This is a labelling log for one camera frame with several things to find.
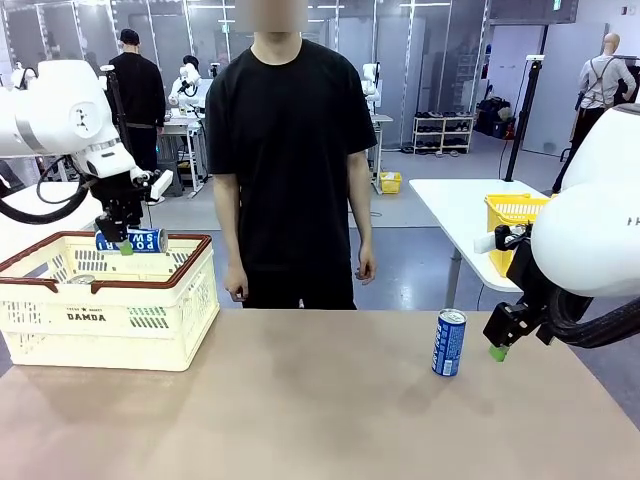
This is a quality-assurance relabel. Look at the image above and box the black stand with white top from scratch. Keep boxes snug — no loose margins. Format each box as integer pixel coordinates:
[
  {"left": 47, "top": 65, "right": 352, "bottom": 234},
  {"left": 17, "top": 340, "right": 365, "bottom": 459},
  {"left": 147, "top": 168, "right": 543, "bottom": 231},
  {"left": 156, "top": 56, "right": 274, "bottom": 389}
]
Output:
[{"left": 503, "top": 53, "right": 546, "bottom": 182}]

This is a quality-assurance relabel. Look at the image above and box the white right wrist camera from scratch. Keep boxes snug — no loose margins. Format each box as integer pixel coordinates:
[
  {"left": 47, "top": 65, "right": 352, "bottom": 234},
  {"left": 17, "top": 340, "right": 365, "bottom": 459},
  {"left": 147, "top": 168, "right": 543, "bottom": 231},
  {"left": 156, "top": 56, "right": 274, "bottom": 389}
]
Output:
[{"left": 473, "top": 233, "right": 502, "bottom": 255}]

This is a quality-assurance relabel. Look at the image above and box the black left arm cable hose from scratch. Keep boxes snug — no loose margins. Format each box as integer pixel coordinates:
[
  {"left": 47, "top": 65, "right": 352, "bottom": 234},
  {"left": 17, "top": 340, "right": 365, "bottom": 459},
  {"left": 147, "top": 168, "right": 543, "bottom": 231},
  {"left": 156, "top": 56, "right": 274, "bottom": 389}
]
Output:
[{"left": 0, "top": 154, "right": 104, "bottom": 225}]

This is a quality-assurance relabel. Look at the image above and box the blue Pocari Sweat can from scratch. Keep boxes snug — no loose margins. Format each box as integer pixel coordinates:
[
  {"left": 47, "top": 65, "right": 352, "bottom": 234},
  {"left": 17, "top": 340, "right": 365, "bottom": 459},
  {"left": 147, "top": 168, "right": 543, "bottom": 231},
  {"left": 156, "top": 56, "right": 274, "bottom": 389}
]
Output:
[
  {"left": 94, "top": 227, "right": 170, "bottom": 254},
  {"left": 431, "top": 308, "right": 468, "bottom": 378}
]

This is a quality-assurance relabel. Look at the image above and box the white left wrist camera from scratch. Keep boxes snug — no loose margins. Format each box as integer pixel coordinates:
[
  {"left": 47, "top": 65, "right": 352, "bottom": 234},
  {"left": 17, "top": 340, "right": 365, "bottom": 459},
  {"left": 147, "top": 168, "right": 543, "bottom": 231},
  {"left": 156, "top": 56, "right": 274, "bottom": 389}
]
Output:
[{"left": 146, "top": 168, "right": 175, "bottom": 201}]

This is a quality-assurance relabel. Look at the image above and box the cream folding shopping basket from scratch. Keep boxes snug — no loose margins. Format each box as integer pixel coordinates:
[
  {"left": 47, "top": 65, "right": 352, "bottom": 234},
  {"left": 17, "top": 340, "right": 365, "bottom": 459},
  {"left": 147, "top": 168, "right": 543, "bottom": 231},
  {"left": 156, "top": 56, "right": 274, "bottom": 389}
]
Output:
[{"left": 0, "top": 230, "right": 221, "bottom": 373}]

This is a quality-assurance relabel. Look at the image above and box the bystander in black with cap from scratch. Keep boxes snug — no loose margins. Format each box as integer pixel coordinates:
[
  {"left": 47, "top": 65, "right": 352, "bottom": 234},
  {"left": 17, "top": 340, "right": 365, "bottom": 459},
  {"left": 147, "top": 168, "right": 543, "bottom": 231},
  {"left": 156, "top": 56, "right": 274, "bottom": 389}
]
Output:
[{"left": 107, "top": 28, "right": 167, "bottom": 205}]

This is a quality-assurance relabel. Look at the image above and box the person in black t-shirt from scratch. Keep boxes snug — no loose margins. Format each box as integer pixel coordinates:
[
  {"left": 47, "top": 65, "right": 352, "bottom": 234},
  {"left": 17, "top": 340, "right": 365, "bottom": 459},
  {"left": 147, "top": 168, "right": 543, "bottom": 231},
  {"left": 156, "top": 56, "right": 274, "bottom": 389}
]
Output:
[{"left": 204, "top": 0, "right": 379, "bottom": 310}]

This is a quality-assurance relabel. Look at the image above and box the person's right forearm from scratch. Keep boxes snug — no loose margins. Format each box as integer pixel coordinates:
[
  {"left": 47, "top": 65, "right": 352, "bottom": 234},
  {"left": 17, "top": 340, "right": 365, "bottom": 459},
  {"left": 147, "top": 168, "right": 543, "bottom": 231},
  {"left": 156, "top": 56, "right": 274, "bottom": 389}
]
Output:
[{"left": 215, "top": 214, "right": 250, "bottom": 274}]

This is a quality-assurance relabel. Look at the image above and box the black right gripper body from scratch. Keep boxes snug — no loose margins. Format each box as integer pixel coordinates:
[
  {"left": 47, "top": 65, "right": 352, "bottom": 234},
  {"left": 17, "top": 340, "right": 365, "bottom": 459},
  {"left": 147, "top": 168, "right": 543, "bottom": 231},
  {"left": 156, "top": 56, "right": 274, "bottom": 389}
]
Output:
[{"left": 505, "top": 238, "right": 552, "bottom": 312}]

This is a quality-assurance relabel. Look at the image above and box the person's left hand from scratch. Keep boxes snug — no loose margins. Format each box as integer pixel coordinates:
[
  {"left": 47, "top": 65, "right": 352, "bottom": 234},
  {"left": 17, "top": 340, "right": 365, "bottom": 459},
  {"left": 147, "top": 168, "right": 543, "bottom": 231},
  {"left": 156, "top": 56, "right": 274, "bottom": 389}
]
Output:
[{"left": 354, "top": 249, "right": 377, "bottom": 287}]

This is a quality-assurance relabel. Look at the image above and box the yellow plastic basket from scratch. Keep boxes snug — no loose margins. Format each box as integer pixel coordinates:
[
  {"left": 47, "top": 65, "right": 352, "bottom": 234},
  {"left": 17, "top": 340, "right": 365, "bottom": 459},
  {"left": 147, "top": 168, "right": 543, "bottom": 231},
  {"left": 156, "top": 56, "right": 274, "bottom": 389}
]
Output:
[{"left": 483, "top": 193, "right": 554, "bottom": 279}]

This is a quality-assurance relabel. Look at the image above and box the person's right hand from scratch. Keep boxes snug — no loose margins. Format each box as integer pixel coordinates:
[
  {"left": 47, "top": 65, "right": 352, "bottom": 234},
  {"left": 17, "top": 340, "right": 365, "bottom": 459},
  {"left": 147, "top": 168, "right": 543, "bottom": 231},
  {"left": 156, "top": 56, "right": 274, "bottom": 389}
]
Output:
[{"left": 224, "top": 268, "right": 250, "bottom": 302}]

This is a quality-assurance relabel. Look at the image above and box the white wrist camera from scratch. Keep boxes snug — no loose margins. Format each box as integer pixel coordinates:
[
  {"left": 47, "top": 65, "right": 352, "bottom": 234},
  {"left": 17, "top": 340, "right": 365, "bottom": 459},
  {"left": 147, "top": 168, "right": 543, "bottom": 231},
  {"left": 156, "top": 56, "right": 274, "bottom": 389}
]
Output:
[
  {"left": 473, "top": 233, "right": 502, "bottom": 255},
  {"left": 146, "top": 168, "right": 175, "bottom": 201}
]

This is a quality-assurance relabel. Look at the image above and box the pile of black bags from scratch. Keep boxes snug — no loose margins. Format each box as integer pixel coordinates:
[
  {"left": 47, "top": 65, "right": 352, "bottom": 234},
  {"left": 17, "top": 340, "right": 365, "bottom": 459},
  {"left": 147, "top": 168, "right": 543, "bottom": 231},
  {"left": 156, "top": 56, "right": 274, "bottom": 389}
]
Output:
[{"left": 477, "top": 97, "right": 516, "bottom": 140}]

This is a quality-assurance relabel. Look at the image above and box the mannequin with apron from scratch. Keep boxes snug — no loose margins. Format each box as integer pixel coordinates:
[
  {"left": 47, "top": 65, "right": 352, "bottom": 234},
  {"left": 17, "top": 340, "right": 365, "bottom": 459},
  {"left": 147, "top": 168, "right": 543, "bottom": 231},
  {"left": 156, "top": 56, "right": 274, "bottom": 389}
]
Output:
[{"left": 552, "top": 32, "right": 639, "bottom": 194}]

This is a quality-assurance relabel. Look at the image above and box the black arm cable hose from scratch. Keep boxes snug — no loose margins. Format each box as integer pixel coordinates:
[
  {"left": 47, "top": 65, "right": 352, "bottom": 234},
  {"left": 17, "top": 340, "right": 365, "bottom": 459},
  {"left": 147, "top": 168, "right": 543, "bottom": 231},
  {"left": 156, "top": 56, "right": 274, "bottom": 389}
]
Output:
[
  {"left": 0, "top": 154, "right": 104, "bottom": 225},
  {"left": 537, "top": 287, "right": 640, "bottom": 350}
]

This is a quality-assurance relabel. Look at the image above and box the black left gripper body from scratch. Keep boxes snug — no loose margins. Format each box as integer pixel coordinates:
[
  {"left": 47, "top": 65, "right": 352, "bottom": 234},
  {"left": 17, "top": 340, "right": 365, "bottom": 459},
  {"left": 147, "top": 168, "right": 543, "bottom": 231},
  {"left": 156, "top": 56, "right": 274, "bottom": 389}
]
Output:
[{"left": 99, "top": 172, "right": 149, "bottom": 227}]

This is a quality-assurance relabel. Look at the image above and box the white shoe rack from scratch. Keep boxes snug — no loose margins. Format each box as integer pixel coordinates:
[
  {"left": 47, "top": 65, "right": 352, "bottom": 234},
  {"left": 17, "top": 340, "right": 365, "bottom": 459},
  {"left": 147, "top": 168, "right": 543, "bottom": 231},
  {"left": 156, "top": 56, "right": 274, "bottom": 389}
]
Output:
[{"left": 412, "top": 112, "right": 475, "bottom": 155}]

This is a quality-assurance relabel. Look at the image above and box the brown basket handle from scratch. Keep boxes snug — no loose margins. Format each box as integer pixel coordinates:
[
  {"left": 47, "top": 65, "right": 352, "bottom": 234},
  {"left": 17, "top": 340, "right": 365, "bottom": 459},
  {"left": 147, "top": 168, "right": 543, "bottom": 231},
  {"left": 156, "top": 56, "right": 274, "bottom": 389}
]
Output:
[
  {"left": 91, "top": 232, "right": 214, "bottom": 295},
  {"left": 0, "top": 230, "right": 124, "bottom": 294}
]

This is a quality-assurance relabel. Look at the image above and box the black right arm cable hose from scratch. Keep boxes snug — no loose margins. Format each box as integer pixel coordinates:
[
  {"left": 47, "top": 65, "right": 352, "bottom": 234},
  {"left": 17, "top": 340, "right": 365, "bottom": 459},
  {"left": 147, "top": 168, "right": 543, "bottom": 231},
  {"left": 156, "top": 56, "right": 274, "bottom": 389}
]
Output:
[{"left": 537, "top": 287, "right": 640, "bottom": 350}]

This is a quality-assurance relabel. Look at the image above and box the black tripod pole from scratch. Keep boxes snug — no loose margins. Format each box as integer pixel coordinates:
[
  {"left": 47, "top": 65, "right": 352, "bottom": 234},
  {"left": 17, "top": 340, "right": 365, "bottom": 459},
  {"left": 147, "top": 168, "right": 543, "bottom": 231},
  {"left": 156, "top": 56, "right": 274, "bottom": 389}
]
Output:
[{"left": 101, "top": 64, "right": 132, "bottom": 151}]

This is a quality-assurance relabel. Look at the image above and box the person's left forearm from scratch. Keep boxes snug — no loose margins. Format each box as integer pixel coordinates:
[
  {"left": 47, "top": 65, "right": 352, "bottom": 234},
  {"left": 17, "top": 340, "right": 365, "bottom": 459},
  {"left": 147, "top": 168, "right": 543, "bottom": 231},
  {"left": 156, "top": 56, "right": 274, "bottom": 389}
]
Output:
[{"left": 349, "top": 204, "right": 375, "bottom": 254}]

